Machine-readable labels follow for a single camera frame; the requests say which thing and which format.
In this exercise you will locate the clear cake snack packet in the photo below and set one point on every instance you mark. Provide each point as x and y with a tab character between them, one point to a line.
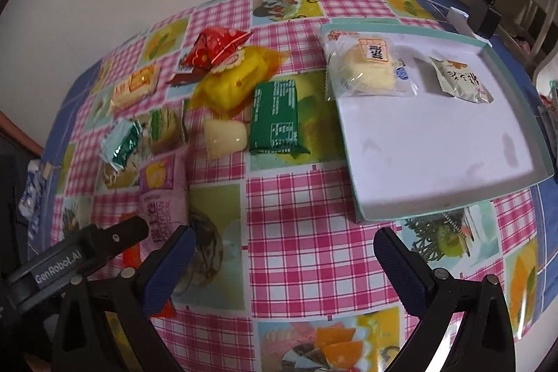
366	69

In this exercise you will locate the small green silver packet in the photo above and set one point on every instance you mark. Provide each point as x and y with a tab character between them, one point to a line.
121	143

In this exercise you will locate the pale jelly cup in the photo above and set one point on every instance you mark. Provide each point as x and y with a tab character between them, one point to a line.
224	137

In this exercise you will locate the yellow snack packet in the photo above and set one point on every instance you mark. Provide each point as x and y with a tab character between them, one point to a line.
235	86

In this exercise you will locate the black power adapter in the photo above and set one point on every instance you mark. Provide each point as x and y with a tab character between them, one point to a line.
484	18

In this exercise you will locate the white chair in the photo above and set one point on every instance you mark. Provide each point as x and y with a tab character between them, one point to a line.
537	30

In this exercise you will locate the pink snack packet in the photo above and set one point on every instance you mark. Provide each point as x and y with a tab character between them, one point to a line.
163	197

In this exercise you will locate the white tray with teal rim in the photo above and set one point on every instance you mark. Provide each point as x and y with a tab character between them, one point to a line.
436	145

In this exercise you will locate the brown wooden furniture edge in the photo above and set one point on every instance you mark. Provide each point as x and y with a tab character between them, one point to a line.
19	132

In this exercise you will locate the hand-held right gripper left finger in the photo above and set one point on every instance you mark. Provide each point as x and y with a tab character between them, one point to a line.
173	265

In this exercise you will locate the clear packet with green pastry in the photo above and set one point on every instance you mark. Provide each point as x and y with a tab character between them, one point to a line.
164	130

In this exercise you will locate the dark green snack packet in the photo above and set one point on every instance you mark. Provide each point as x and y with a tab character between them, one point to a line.
277	117

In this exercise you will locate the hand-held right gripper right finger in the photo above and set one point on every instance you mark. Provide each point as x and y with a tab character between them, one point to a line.
402	272

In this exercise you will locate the orange yellow biscuit packet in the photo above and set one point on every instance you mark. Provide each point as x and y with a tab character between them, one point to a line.
135	86

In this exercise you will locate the pink checkered printed tablecloth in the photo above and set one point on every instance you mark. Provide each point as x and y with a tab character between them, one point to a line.
296	219

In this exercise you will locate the beige snack packet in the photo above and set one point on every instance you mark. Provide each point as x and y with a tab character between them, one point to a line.
460	80

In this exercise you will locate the red snack packet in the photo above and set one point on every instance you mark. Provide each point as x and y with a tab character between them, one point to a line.
213	45

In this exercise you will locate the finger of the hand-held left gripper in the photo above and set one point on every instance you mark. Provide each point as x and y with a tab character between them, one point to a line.
124	233

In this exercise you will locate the blue white patterned cloth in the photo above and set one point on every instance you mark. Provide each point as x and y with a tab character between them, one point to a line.
31	191

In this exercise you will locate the white power plug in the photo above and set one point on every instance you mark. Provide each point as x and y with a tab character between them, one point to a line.
458	20

